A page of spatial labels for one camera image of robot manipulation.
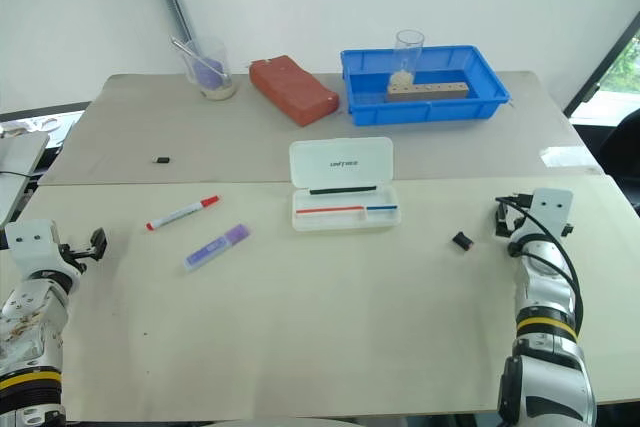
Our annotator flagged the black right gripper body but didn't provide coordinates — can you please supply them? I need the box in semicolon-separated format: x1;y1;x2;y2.
501;206;532;244

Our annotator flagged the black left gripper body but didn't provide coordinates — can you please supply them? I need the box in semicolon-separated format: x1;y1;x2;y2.
57;240;96;271

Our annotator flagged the white open pencil case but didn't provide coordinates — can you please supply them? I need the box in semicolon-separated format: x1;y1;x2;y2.
288;136;403;234

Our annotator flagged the white marker with red cap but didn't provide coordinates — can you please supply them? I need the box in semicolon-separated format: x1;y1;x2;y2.
145;194;223;232

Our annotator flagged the purple highlighter pen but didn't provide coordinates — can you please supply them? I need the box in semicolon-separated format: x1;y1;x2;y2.
183;223;252;272

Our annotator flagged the black chair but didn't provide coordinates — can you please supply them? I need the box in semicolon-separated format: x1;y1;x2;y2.
595;106;640;216

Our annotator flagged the wooden block with holes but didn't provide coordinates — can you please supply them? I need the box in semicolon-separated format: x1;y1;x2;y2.
386;80;471;103

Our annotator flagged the blue plastic bin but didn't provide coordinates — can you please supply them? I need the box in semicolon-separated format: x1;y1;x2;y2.
340;44;512;127

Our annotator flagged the tall clear glass beaker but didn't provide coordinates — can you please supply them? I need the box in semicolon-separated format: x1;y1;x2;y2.
389;29;426;90

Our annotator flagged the purple object in cup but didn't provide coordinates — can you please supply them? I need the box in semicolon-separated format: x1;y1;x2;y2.
191;53;225;90

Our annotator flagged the clear plastic measuring cup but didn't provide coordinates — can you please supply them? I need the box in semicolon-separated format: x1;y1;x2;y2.
182;36;238;102

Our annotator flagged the glass stirring rod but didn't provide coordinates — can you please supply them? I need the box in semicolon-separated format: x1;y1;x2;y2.
168;35;233;84

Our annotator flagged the red brick-shaped block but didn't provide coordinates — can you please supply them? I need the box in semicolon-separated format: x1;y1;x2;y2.
248;53;341;128

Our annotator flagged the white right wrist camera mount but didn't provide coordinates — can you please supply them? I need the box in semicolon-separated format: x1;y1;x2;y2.
519;188;575;241

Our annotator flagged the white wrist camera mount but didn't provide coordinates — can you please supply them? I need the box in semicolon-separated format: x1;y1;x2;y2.
3;219;64;276
519;188;575;241

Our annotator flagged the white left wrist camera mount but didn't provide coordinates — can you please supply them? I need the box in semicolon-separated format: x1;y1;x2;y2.
3;219;64;276

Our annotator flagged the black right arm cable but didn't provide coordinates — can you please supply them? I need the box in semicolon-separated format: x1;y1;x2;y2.
496;192;585;343

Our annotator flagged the black window frame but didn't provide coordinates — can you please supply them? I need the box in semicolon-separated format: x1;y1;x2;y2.
561;10;640;121

